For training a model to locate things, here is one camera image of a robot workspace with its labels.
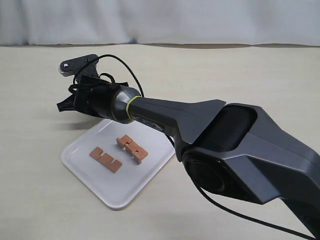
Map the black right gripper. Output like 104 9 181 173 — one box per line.
56 75 119 119

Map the notched wooden piece pair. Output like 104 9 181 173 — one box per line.
116 134 149 165

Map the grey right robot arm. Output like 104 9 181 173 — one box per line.
57 75 320 240

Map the white plastic tray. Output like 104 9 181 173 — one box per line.
61 120 175 210

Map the white backdrop cloth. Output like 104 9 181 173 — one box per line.
0 0 320 46

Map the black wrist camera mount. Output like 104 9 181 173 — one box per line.
58 54 99 78

